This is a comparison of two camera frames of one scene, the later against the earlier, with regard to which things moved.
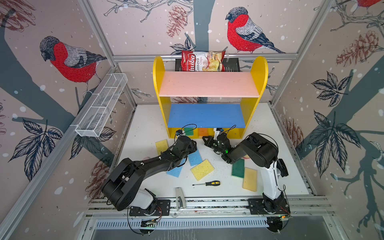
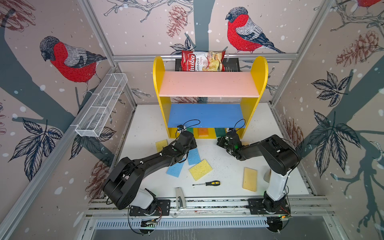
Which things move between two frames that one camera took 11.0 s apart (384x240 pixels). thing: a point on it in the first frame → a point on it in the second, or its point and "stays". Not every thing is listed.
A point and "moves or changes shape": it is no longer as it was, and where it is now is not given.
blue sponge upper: [194, 158] stays
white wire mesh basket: [93, 122] stays
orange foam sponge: [203, 132] stays
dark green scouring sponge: [238, 168] moves or changes shape
